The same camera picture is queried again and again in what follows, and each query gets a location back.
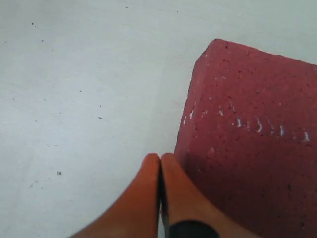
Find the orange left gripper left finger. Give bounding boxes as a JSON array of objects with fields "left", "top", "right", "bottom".
[{"left": 72, "top": 153, "right": 160, "bottom": 238}]

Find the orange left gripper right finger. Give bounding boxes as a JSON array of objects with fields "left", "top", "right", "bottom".
[{"left": 161, "top": 153, "right": 258, "bottom": 238}]

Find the red brick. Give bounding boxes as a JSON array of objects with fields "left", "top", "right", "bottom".
[{"left": 175, "top": 39, "right": 317, "bottom": 238}]

